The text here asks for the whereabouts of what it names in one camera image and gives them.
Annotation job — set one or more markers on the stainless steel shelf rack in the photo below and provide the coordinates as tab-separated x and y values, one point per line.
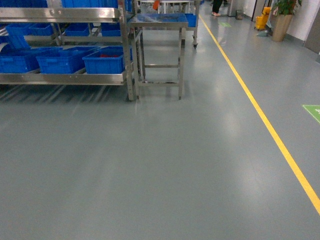
67	45

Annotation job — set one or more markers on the person standing far away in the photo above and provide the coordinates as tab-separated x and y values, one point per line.
216	4

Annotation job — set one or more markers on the yellow mop bucket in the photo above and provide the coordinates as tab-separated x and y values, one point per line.
261	21

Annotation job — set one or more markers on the green potted plant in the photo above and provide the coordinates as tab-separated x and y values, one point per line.
283	11

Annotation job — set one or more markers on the empty blue bin left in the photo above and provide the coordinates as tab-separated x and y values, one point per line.
23	61

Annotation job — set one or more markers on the red parts pile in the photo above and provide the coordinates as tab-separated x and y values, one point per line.
102	55

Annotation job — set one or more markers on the blue bin with red parts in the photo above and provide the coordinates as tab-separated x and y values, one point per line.
94	64

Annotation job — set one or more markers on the small stainless steel table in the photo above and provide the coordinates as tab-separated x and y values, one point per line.
158	49

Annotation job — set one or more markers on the empty blue bin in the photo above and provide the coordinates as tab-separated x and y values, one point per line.
23	61
65	61

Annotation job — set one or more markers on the empty blue bin middle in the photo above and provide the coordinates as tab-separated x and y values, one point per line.
65	61

